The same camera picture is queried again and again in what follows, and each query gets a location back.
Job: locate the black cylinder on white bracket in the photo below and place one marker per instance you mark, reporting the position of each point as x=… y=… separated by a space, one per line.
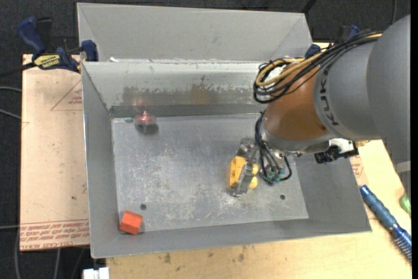
x=336 y=153

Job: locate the yellow plastic toy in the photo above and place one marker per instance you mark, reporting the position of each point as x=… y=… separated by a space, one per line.
x=235 y=170

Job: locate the grey metal bin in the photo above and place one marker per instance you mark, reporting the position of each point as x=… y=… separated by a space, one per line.
x=196 y=173

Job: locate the clear glass candle holder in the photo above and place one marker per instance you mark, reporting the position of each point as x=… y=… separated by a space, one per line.
x=146 y=121

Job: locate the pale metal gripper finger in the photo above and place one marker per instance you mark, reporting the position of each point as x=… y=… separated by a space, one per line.
x=247 y=180
x=237 y=185

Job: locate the orange block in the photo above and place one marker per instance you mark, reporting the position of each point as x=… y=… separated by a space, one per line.
x=130 y=223

